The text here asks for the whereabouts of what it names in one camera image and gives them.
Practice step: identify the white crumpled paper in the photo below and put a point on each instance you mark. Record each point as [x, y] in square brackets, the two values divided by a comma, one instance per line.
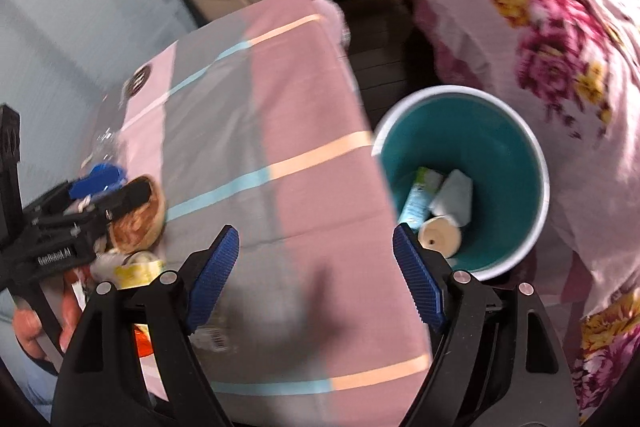
[455, 197]

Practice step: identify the yellow and white wrapper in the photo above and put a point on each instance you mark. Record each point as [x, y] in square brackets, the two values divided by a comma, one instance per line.
[135, 272]

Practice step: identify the orange plastic wrapper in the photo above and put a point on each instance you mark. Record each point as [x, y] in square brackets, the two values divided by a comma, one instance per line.
[142, 342]

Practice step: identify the white bin with teal inside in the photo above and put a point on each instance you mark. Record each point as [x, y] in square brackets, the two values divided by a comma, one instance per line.
[480, 142]

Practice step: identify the striped pink grey tablecloth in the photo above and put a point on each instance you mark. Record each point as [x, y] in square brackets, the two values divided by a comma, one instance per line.
[300, 132]

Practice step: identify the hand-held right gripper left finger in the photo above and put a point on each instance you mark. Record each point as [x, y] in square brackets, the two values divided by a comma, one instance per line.
[215, 272]

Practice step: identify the round brown container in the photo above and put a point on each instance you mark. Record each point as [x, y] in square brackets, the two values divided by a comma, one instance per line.
[142, 219]

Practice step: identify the person's left hand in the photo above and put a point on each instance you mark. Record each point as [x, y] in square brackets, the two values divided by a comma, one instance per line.
[30, 332]

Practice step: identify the clear plastic bottle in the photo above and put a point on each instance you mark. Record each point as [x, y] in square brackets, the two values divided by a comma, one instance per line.
[105, 147]

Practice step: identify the person's blue trousers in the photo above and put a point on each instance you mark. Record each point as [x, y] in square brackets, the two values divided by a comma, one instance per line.
[27, 387]

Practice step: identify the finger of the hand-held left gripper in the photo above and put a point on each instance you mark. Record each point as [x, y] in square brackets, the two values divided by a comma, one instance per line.
[97, 182]
[127, 199]

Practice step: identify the pink floral blanket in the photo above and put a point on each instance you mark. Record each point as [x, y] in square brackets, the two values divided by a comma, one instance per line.
[550, 57]

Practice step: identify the green and white tube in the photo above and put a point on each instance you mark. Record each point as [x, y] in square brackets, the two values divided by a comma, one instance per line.
[420, 199]

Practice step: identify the clear wrapper with barcode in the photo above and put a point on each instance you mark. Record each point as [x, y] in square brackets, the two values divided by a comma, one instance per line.
[212, 337]

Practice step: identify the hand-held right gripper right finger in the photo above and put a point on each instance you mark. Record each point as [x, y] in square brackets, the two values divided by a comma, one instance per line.
[417, 277]

